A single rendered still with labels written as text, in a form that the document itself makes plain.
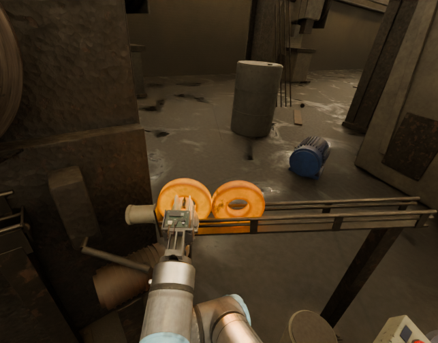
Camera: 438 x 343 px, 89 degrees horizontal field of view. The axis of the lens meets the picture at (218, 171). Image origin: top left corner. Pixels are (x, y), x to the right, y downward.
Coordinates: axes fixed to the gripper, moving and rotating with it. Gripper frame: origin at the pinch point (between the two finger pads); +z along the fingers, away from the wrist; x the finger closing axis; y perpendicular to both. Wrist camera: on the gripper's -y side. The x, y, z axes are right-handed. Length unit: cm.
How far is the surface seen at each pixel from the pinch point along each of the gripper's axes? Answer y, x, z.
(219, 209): -1.9, -10.2, -2.5
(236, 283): -76, -24, -1
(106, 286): -16.7, 20.9, -19.6
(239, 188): 5.9, -15.1, -0.3
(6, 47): 36.6, 30.4, 5.5
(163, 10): -98, 130, 668
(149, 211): -3.5, 10.2, -2.9
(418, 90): -26, -175, 134
